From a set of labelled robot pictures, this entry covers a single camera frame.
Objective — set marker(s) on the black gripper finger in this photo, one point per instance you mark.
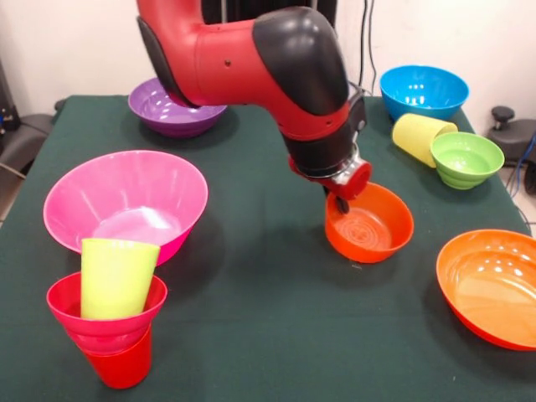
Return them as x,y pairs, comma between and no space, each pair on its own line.
342,205
326,192

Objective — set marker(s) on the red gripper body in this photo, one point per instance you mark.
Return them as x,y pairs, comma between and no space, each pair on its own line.
358,180

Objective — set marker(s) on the small orange bowl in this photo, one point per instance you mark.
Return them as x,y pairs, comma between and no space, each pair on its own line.
377,238

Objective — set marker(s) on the yellow cup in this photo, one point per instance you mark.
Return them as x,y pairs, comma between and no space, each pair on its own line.
414,136

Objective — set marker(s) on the blue bowl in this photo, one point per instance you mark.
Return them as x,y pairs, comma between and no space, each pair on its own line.
423,92

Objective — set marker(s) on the large orange bowl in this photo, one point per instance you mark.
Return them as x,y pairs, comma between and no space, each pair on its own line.
494,293

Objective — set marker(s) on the large magenta bowl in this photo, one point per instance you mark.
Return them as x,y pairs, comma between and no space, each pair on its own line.
125,188

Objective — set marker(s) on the lime green cup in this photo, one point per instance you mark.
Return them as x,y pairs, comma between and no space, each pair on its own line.
115,280

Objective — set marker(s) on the small crimson pink bowl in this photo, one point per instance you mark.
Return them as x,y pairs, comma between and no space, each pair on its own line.
109,331

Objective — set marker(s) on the red cup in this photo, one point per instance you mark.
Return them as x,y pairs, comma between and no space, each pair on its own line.
121,370

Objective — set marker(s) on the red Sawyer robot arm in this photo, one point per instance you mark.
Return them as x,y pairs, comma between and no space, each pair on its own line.
251,63

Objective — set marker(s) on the small green bowl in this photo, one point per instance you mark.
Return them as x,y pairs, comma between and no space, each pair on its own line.
467,163

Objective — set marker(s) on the dark green tablecloth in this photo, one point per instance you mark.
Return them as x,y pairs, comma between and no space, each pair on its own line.
272,293

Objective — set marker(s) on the purple bowl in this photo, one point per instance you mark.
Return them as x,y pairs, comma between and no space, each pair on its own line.
180,123

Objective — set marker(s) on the black robot column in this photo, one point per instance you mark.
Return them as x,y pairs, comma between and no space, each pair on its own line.
238,10

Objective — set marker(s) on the black equipment box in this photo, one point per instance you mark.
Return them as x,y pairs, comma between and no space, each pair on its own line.
6,104

